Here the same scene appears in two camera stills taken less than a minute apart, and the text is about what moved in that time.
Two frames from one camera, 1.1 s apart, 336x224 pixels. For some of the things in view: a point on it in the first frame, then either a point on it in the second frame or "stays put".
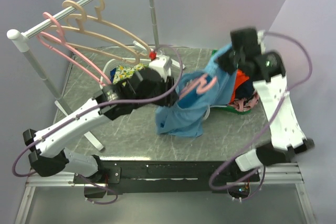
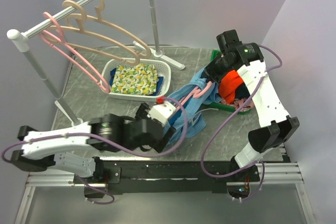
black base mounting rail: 162,176 stays put
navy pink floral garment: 246,98 stays put
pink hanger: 198,86 to 196,93
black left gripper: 168,100 to 159,145
